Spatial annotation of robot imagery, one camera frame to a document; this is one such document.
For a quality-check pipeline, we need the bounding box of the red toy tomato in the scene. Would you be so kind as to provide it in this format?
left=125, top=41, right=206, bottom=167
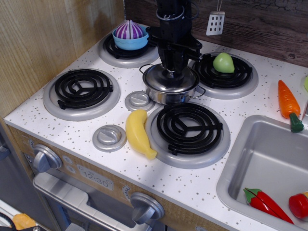
left=288, top=192, right=308, bottom=219

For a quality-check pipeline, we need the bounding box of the grey oven knob left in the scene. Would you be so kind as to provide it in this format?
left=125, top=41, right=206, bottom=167
left=33, top=144, right=63, bottom=173

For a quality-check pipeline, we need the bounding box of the back left black burner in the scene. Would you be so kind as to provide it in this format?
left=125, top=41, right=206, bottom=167
left=98, top=34, right=159, bottom=68

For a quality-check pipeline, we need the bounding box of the front left black burner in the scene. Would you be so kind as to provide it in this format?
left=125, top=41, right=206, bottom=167
left=43, top=69, right=120, bottom=121

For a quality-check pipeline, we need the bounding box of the steel pot lid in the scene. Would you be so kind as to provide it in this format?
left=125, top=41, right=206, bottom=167
left=142, top=64, right=200, bottom=94

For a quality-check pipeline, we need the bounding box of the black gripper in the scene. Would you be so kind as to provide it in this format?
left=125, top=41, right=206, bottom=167
left=146, top=18, right=202, bottom=74

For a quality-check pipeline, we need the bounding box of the hanging steel spatula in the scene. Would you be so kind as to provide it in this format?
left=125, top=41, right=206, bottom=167
left=206, top=0, right=225, bottom=36

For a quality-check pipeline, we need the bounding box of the purple striped toy onion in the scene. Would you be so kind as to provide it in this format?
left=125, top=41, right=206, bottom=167
left=115, top=20, right=143, bottom=39

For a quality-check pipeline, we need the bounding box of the grey knob middle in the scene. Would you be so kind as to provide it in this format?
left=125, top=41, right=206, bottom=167
left=125, top=91, right=155, bottom=111

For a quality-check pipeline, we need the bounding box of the black burner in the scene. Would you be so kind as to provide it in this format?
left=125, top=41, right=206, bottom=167
left=98, top=34, right=159, bottom=68
left=43, top=69, right=120, bottom=121
left=145, top=103, right=231, bottom=169
left=189, top=52, right=258, bottom=100

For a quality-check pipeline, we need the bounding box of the red toy chili pepper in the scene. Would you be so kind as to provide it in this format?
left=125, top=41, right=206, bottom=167
left=243, top=188, right=294, bottom=224

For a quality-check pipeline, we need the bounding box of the blue toy bowl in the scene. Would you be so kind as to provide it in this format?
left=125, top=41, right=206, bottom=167
left=112, top=25, right=149, bottom=51

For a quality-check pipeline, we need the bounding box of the yellow toy banana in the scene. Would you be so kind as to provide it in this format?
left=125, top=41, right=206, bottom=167
left=126, top=109, right=157, bottom=160

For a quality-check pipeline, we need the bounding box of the grey oven knob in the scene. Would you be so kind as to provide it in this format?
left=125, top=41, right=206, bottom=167
left=33, top=144, right=63, bottom=173
left=130, top=192, right=165, bottom=225

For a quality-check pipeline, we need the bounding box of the steel toy pot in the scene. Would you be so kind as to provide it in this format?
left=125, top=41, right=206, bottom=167
left=139, top=64, right=206, bottom=105

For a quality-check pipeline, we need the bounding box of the orange toy carrot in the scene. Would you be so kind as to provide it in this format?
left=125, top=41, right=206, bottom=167
left=278, top=80, right=304, bottom=133

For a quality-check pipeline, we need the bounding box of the grey oven door handle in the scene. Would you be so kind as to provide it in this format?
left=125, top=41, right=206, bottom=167
left=33, top=173, right=152, bottom=231

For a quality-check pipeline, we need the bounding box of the light green object right edge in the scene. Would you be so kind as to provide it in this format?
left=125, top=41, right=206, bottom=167
left=303, top=76, right=308, bottom=91

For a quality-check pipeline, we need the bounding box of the green toy pear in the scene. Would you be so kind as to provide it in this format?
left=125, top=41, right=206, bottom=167
left=213, top=52, right=235, bottom=74

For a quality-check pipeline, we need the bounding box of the grey oven knob right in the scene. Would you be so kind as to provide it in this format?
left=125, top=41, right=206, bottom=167
left=130, top=192, right=165, bottom=225

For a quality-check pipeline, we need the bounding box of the front right black burner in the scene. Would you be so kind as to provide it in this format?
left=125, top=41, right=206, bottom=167
left=145, top=103, right=231, bottom=169

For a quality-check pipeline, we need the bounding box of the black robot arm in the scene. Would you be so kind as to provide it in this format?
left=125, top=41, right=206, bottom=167
left=146, top=0, right=202, bottom=76

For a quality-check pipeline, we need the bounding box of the orange object bottom left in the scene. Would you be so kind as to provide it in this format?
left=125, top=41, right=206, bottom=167
left=13, top=213, right=36, bottom=231

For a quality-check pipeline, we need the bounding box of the silver toy sink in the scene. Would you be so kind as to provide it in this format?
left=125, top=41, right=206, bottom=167
left=217, top=115, right=308, bottom=231

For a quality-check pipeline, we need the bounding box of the back right black burner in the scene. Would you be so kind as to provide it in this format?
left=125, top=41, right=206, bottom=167
left=189, top=52, right=258, bottom=100

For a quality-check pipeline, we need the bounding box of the grey knob front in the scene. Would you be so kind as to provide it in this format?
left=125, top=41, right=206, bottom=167
left=92, top=125, right=127, bottom=152

